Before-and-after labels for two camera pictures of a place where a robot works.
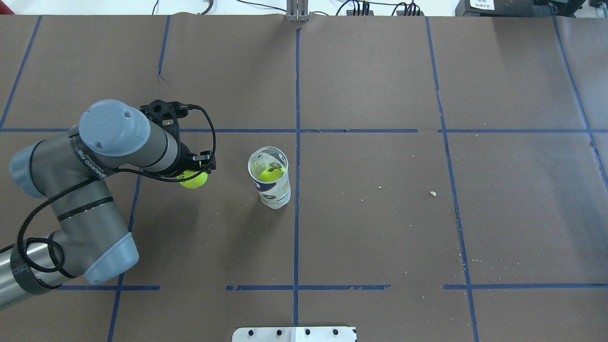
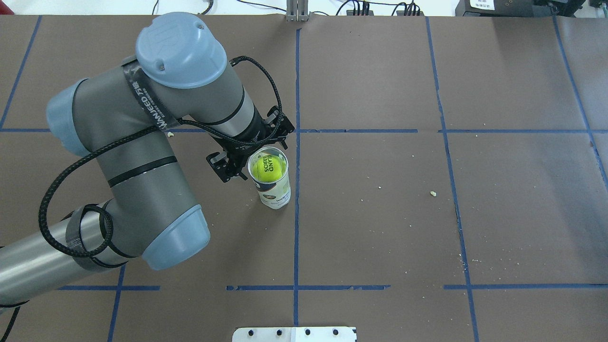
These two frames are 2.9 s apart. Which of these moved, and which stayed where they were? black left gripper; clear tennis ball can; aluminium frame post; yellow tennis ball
Moved: black left gripper; yellow tennis ball
Stayed: clear tennis ball can; aluminium frame post
